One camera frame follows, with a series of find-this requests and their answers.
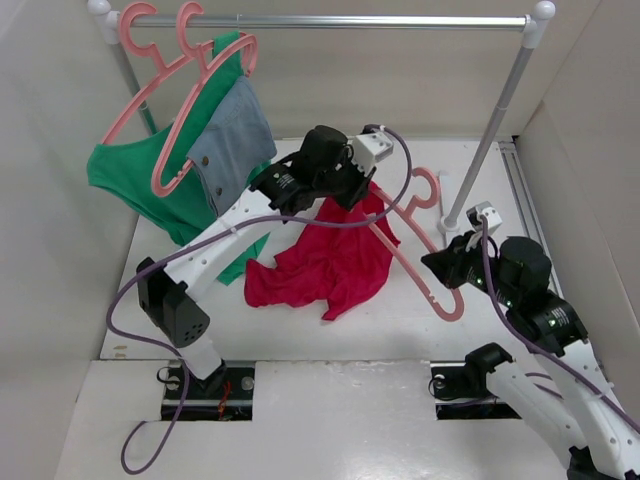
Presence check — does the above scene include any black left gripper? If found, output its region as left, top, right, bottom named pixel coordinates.
left=315, top=149, right=376, bottom=213

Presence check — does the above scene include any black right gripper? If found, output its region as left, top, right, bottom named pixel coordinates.
left=421, top=228, right=519, bottom=306

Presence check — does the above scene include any red t shirt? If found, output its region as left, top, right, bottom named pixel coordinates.
left=243, top=180, right=402, bottom=322

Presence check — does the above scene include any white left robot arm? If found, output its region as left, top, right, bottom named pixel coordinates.
left=137, top=125, right=393, bottom=397

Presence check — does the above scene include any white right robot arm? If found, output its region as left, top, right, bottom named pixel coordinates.
left=421, top=234, right=639, bottom=479

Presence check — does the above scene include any pink hanger with denim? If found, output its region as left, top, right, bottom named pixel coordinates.
left=150, top=0, right=260, bottom=197

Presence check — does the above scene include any green t shirt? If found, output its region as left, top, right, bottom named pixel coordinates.
left=86, top=31, right=281, bottom=287

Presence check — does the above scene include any blue denim garment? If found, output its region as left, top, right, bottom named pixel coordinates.
left=187, top=76, right=277, bottom=216

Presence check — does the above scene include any metal clothes rack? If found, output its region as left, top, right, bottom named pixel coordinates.
left=87, top=1, right=556, bottom=235

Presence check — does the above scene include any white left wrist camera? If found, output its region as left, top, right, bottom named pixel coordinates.
left=351, top=131, right=394, bottom=173

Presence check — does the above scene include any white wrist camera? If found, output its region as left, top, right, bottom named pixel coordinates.
left=351, top=131, right=394, bottom=173
left=466, top=201, right=503, bottom=235

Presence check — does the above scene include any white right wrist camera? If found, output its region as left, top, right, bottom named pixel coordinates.
left=466, top=201, right=503, bottom=235

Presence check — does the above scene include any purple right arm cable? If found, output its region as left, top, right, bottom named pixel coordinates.
left=474, top=213, right=640, bottom=431

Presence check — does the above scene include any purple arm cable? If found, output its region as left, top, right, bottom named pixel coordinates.
left=107, top=123, right=414, bottom=474
left=474, top=213, right=640, bottom=431

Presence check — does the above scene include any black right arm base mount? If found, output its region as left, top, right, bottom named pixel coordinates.
left=428, top=343, right=520, bottom=421

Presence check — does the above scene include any aluminium rail right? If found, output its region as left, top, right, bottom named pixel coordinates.
left=497, top=135, right=584, bottom=357

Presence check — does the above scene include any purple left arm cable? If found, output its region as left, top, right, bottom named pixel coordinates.
left=107, top=123, right=414, bottom=474

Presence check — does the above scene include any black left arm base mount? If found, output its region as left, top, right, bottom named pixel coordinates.
left=156, top=362, right=256, bottom=422

